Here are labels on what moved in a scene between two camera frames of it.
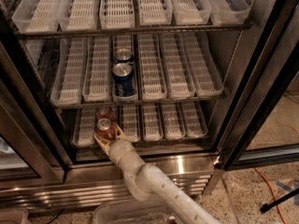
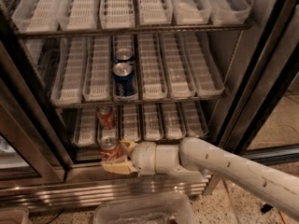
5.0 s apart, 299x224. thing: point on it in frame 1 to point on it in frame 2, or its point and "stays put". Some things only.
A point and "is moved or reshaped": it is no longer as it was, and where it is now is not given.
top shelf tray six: [227, 7] stays put
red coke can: [106, 130] is moved or reshaped
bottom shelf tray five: [173, 121] stays put
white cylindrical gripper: [120, 148] to [144, 157]
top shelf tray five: [191, 5] stays put
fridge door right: [262, 126] stays put
